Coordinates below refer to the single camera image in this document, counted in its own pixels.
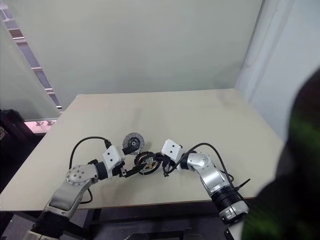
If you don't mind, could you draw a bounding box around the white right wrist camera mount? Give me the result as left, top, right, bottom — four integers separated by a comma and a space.
160, 139, 186, 163

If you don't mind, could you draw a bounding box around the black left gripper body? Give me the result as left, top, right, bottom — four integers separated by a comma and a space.
112, 159, 129, 179

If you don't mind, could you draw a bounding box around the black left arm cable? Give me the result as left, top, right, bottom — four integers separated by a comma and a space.
69, 136, 112, 172

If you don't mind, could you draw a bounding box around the dark blurry rounded shape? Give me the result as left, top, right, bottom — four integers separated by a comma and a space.
241, 66, 320, 240

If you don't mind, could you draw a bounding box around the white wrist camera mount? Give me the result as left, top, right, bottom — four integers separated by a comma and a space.
160, 139, 186, 163
101, 145, 126, 181

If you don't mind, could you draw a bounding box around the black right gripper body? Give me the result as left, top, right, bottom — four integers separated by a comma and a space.
156, 153, 179, 173

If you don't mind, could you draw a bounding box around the motor stator with copper windings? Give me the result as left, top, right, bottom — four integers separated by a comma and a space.
133, 151, 161, 177

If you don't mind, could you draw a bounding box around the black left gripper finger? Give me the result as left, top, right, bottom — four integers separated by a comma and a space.
123, 159, 151, 179
122, 146, 140, 156

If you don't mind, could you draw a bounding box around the grey round rotor disc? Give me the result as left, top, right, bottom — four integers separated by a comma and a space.
122, 132, 145, 155

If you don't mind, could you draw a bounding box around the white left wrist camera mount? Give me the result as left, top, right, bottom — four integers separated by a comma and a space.
101, 145, 126, 181

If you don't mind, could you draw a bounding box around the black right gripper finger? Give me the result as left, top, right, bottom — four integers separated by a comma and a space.
161, 163, 173, 179
146, 153, 165, 164

